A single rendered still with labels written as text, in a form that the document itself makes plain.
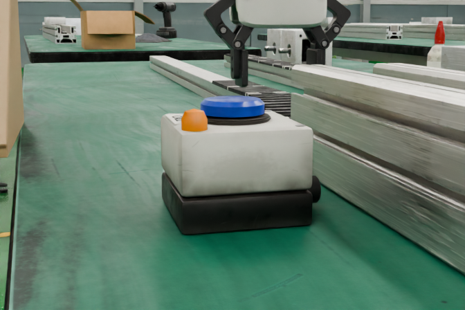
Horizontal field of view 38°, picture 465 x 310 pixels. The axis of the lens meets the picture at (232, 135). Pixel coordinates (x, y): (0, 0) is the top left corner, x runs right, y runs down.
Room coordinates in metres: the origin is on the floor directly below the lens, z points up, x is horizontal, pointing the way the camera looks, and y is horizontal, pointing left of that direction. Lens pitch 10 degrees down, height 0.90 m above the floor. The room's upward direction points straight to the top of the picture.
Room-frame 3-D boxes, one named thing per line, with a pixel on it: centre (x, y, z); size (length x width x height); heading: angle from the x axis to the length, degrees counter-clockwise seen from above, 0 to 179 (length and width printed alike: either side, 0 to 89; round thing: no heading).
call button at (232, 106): (0.42, 0.00, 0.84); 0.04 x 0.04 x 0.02
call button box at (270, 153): (0.42, -0.01, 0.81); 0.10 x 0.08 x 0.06; 104
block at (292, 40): (1.59, -0.16, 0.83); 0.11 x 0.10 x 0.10; 104
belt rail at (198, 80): (1.22, 0.07, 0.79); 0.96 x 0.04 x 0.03; 14
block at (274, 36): (1.71, -0.13, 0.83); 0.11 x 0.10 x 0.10; 106
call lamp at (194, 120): (0.38, 0.02, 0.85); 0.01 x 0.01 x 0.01
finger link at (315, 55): (0.76, -0.10, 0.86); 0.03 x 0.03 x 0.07; 14
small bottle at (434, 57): (1.14, -0.35, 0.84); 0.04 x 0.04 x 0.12
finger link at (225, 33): (0.74, 0.00, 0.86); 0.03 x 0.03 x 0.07; 14
